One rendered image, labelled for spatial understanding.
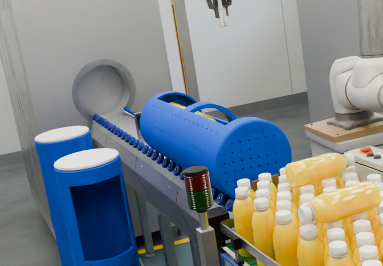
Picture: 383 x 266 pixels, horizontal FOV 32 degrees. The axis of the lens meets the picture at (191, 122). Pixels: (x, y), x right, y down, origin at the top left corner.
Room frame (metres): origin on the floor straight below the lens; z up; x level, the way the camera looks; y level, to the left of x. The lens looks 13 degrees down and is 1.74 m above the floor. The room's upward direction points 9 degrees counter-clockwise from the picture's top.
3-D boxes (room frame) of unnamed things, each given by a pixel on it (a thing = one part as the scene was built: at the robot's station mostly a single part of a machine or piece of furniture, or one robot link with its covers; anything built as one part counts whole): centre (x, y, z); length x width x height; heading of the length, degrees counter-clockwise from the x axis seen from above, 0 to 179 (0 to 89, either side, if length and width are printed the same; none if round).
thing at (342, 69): (2.67, -0.67, 1.19); 0.18 x 0.16 x 0.22; 14
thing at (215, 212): (1.97, -0.03, 0.95); 0.10 x 0.07 x 0.10; 109
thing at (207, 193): (1.59, 0.01, 1.18); 0.06 x 0.06 x 0.05
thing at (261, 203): (1.73, -0.15, 1.09); 0.04 x 0.04 x 0.02
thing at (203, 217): (1.59, 0.01, 1.18); 0.06 x 0.06 x 0.16
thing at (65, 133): (3.35, 0.67, 1.03); 0.28 x 0.28 x 0.01
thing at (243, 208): (1.85, -0.11, 0.99); 0.07 x 0.07 x 0.19
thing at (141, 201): (4.02, 0.39, 0.31); 0.06 x 0.06 x 0.63; 19
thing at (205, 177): (1.59, 0.01, 1.23); 0.06 x 0.06 x 0.04
